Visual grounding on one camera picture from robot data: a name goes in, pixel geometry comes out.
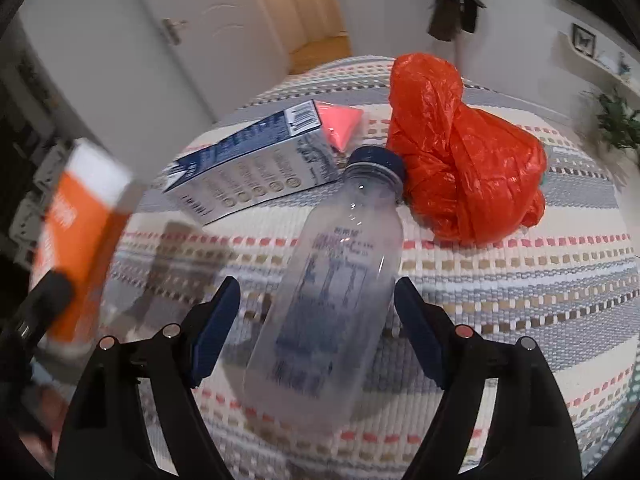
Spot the green potted plant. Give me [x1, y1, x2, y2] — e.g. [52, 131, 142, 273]
[580, 85, 640, 153]

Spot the low white wall shelf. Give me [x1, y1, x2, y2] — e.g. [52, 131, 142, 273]
[557, 30, 640, 106]

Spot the striped woven table cloth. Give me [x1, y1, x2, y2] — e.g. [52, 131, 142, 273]
[30, 55, 640, 480]

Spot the pink paper wrapper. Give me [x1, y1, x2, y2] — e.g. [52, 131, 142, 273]
[315, 100, 362, 153]

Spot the dark hanging pouch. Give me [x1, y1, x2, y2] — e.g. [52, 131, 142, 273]
[460, 0, 487, 33]

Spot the metal door handle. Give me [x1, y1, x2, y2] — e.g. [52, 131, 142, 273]
[161, 17, 188, 46]

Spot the brown hanging bag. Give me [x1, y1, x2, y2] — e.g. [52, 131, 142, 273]
[427, 0, 466, 41]

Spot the clear plastic bottle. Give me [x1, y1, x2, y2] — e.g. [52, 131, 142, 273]
[242, 147, 406, 433]

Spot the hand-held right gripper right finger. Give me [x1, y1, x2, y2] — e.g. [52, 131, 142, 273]
[394, 276, 583, 480]

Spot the white door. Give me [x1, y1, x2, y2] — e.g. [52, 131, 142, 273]
[120, 0, 296, 126]

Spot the orange paper cup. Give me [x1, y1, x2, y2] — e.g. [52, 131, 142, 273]
[30, 140, 146, 356]

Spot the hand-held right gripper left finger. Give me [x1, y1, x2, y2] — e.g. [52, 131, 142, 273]
[54, 276, 242, 480]

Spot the framed butterfly picture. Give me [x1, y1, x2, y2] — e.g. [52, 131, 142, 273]
[571, 23, 597, 56]

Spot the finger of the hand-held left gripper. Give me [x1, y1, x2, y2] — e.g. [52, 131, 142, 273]
[10, 270, 76, 346]

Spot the red plastic bag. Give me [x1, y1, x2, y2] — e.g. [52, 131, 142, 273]
[387, 52, 548, 247]

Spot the large blue milk carton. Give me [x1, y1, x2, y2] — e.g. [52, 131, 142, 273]
[162, 100, 341, 226]

